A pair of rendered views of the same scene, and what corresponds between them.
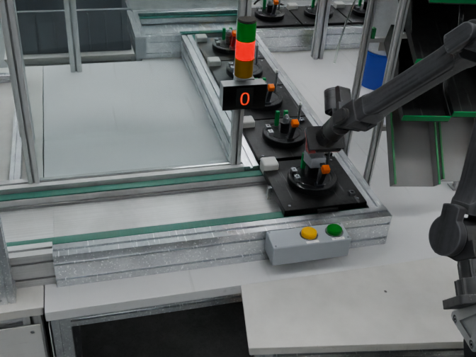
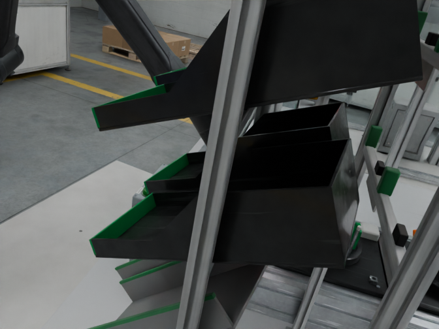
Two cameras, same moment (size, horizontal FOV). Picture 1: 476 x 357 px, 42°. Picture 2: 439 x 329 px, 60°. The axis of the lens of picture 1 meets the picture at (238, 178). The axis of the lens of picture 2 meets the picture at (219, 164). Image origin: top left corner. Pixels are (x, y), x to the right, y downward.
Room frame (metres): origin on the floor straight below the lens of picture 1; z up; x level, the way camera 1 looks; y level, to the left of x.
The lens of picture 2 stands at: (1.78, -0.95, 1.51)
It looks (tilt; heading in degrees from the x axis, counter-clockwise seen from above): 27 degrees down; 116
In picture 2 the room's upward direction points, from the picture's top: 11 degrees clockwise
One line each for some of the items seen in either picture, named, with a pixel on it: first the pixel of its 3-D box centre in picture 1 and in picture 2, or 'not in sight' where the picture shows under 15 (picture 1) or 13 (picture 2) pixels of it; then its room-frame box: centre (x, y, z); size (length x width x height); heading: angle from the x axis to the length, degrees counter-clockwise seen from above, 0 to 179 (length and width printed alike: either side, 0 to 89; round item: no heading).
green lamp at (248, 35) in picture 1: (246, 30); not in sight; (1.53, 0.00, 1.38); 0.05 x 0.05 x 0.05
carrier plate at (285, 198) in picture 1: (311, 184); not in sight; (1.47, -0.21, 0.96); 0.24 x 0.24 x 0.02; 17
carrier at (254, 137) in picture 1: (285, 125); (336, 231); (1.72, -0.14, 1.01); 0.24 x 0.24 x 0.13; 17
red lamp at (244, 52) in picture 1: (245, 48); not in sight; (1.53, 0.00, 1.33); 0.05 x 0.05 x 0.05
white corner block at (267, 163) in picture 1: (269, 166); not in sight; (1.54, -0.09, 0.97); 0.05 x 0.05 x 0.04; 17
